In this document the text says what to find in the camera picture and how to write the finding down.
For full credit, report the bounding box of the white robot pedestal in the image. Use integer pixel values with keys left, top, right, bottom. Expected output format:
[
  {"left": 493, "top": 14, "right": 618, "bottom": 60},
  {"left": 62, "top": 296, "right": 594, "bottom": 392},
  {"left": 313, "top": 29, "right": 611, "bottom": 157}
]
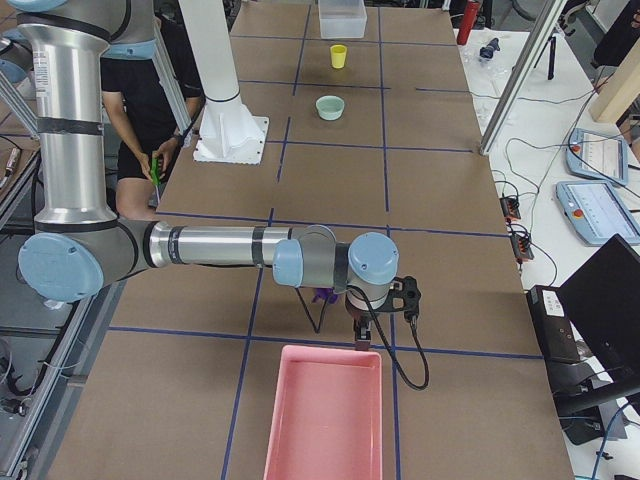
[{"left": 180, "top": 0, "right": 269, "bottom": 165}]

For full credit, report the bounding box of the teach pendant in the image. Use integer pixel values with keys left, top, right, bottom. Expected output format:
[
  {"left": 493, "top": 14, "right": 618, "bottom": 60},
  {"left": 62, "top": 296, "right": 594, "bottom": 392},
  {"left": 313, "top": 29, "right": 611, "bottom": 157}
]
[
  {"left": 566, "top": 128, "right": 628, "bottom": 186},
  {"left": 555, "top": 180, "right": 639, "bottom": 246}
]

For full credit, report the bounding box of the black computer box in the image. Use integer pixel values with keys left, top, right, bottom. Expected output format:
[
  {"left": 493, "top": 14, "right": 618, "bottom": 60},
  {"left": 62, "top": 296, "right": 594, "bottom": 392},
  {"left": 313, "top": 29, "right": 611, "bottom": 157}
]
[{"left": 526, "top": 285, "right": 581, "bottom": 364}]

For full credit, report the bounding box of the folded blue umbrella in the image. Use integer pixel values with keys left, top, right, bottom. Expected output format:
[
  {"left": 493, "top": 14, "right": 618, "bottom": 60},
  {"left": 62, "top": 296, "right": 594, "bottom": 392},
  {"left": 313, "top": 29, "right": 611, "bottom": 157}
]
[{"left": 479, "top": 37, "right": 500, "bottom": 61}]

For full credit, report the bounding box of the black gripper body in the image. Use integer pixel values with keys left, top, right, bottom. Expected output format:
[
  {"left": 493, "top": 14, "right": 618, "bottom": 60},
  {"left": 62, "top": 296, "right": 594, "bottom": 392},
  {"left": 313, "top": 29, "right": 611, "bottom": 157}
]
[{"left": 345, "top": 295, "right": 372, "bottom": 333}]

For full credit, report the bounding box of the green hand tool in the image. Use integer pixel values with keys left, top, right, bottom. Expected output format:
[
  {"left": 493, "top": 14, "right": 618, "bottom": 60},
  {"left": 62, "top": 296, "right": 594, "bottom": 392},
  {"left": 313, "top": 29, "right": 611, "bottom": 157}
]
[{"left": 150, "top": 157, "right": 163, "bottom": 187}]

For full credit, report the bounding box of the red cylinder bottle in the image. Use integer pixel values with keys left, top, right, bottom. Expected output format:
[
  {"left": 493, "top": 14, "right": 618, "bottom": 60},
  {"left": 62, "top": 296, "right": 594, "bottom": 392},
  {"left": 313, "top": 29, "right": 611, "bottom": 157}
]
[{"left": 456, "top": 0, "right": 481, "bottom": 46}]

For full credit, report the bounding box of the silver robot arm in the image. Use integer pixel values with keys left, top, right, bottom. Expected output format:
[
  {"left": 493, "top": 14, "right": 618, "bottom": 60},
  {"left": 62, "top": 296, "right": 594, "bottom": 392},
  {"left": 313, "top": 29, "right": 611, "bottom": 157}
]
[{"left": 15, "top": 1, "right": 409, "bottom": 349}]

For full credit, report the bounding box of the far teach pendant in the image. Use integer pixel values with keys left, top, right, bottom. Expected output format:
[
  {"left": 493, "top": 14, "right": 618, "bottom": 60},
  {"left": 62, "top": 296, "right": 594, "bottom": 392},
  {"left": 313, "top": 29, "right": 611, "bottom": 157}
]
[{"left": 566, "top": 128, "right": 628, "bottom": 186}]

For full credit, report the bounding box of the orange black connector block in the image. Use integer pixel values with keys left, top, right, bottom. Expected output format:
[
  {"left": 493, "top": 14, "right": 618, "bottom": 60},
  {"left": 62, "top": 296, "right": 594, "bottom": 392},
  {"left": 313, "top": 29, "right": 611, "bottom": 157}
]
[{"left": 500, "top": 196, "right": 521, "bottom": 223}]

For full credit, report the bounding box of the mint green bowl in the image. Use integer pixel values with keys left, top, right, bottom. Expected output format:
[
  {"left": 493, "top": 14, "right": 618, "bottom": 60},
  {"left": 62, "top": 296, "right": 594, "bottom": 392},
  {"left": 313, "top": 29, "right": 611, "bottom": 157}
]
[{"left": 315, "top": 95, "right": 345, "bottom": 121}]

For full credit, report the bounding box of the purple cloth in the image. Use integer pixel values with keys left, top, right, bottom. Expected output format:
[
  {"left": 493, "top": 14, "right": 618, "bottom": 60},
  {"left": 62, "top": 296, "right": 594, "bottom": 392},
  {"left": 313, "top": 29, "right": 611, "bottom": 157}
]
[{"left": 312, "top": 288, "right": 339, "bottom": 304}]

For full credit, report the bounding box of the person in black clothes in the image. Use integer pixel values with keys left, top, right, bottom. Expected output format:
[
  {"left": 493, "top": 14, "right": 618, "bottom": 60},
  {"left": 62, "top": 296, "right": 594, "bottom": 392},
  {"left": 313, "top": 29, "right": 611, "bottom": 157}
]
[{"left": 100, "top": 14, "right": 206, "bottom": 220}]

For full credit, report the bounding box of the clear plastic box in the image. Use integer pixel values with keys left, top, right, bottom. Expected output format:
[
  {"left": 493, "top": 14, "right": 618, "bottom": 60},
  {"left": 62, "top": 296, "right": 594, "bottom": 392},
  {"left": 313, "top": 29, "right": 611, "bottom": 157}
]
[{"left": 318, "top": 0, "right": 368, "bottom": 39}]

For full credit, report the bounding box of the yellow plastic cup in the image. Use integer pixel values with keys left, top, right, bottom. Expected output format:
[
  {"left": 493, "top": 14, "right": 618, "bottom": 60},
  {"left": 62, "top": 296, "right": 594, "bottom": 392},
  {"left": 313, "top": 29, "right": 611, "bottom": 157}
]
[{"left": 330, "top": 44, "right": 348, "bottom": 70}]

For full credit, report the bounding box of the aluminium frame post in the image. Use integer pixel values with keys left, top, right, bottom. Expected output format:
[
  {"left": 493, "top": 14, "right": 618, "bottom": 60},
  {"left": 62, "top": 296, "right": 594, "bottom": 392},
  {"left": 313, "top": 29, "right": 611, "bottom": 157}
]
[{"left": 479, "top": 0, "right": 566, "bottom": 156}]

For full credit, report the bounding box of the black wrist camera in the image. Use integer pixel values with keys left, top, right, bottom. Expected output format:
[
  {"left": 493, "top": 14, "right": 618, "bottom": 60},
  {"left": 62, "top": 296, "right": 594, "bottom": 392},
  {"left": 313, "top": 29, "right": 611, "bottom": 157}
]
[{"left": 389, "top": 276, "right": 421, "bottom": 323}]

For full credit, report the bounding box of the near teach pendant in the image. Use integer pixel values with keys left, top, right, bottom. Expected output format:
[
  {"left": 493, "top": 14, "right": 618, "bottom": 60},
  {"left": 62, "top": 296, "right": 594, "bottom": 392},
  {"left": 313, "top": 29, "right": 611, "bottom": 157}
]
[{"left": 555, "top": 180, "right": 639, "bottom": 246}]

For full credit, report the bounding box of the black monitor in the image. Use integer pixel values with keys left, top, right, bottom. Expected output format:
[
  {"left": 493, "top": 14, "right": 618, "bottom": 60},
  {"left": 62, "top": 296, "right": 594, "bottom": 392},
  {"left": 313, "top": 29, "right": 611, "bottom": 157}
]
[{"left": 558, "top": 234, "right": 639, "bottom": 381}]

